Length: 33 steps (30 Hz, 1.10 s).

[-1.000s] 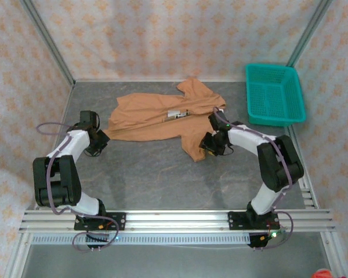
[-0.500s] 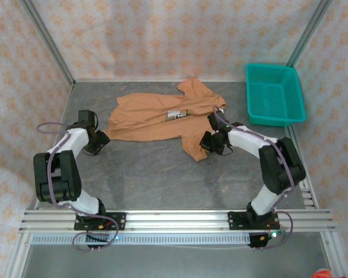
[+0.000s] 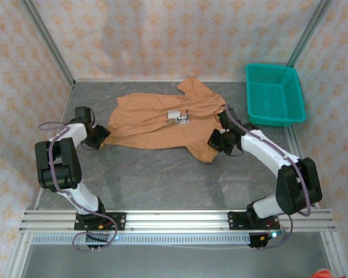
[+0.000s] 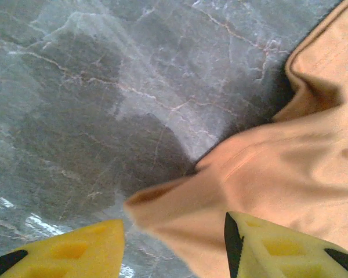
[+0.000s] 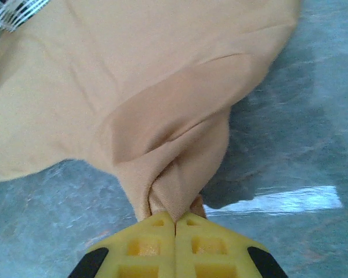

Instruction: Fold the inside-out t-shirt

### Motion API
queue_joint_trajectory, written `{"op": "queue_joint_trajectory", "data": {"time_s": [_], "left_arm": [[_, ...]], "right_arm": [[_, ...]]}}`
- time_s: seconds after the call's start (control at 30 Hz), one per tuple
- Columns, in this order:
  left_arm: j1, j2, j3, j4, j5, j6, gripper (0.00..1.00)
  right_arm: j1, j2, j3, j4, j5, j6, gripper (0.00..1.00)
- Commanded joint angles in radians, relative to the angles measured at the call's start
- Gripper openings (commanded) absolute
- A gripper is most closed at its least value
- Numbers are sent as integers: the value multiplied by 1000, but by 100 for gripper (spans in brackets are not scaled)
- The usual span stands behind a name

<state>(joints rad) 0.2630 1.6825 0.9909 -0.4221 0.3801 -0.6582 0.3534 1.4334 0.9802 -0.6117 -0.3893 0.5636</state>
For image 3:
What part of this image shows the brown t-shirt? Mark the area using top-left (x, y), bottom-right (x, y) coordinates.
top-left (106, 76), bottom-right (229, 163)

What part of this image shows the teal plastic mesh basket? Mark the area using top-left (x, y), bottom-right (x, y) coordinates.
top-left (245, 63), bottom-right (307, 127)

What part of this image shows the black controller board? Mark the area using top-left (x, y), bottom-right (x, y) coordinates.
top-left (248, 231), bottom-right (284, 250)

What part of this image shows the red object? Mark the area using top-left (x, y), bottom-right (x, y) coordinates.
top-left (312, 268), bottom-right (333, 278)

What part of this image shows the aluminium table edge rail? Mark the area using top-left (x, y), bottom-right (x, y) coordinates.
top-left (285, 126), bottom-right (348, 278)
top-left (4, 81), bottom-right (76, 278)
top-left (72, 78), bottom-right (247, 83)

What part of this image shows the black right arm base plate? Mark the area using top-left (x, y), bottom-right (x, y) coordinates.
top-left (227, 211), bottom-right (280, 232)

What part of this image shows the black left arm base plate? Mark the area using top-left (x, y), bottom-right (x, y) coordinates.
top-left (74, 212), bottom-right (126, 232)

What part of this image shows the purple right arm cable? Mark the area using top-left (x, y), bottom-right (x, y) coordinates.
top-left (224, 104), bottom-right (313, 251)

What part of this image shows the aluminium mounting rail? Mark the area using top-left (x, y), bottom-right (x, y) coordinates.
top-left (19, 210), bottom-right (336, 234)

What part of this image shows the grey slotted cable duct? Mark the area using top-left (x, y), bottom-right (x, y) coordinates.
top-left (28, 233), bottom-right (252, 246)

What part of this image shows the aluminium frame post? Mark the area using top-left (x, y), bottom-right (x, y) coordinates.
top-left (19, 0), bottom-right (76, 87)
top-left (286, 0), bottom-right (334, 69)

